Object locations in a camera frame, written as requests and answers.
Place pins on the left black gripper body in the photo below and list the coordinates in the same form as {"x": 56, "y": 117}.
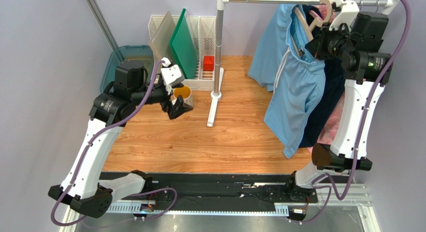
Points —
{"x": 165, "y": 106}

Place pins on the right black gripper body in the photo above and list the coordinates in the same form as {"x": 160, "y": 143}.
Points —
{"x": 322, "y": 45}

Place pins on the beige plastic hanger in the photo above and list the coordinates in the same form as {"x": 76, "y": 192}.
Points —
{"x": 318, "y": 21}

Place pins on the light blue shorts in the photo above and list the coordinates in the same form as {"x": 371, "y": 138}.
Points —
{"x": 295, "y": 79}

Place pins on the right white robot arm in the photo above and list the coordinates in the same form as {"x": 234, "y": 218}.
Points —
{"x": 366, "y": 72}

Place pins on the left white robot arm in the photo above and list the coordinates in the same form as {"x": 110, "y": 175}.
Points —
{"x": 132, "y": 88}

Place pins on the navy blue shorts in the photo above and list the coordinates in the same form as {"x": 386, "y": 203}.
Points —
{"x": 311, "y": 131}

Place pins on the pink plastic hanger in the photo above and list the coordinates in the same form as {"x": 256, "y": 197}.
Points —
{"x": 322, "y": 10}

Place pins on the pink patterned shorts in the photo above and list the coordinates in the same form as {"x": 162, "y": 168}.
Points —
{"x": 331, "y": 105}

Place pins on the white floral mug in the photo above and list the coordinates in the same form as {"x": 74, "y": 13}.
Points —
{"x": 186, "y": 93}

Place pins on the red cube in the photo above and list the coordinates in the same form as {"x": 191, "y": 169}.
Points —
{"x": 208, "y": 63}

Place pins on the green cutting board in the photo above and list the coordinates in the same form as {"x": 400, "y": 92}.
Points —
{"x": 182, "y": 47}

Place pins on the teal plastic basket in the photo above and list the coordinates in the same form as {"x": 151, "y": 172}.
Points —
{"x": 141, "y": 53}

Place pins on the grey cutting board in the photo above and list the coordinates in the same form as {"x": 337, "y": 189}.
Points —
{"x": 161, "y": 29}

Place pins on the silver clothes rack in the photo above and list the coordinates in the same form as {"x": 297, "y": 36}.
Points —
{"x": 387, "y": 5}

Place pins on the white dish rack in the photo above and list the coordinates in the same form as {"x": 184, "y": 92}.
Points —
{"x": 203, "y": 34}

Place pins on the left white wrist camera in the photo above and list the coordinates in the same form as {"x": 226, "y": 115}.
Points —
{"x": 172, "y": 76}

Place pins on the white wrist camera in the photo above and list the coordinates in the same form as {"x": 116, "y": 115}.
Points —
{"x": 348, "y": 13}
{"x": 172, "y": 76}

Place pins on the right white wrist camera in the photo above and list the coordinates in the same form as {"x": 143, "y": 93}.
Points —
{"x": 348, "y": 13}

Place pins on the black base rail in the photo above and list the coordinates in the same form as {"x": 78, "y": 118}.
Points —
{"x": 212, "y": 192}

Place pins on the grey metal wall pole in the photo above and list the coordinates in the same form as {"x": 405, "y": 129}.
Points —
{"x": 99, "y": 17}

